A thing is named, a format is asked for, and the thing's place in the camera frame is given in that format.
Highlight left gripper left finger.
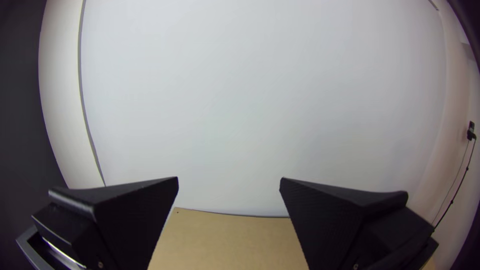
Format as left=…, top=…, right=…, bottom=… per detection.
left=31, top=176, right=181, bottom=270

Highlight black cable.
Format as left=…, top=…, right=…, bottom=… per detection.
left=430, top=137, right=472, bottom=227
left=433, top=120, right=478, bottom=230

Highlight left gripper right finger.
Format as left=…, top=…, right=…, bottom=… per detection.
left=278, top=176, right=440, bottom=270

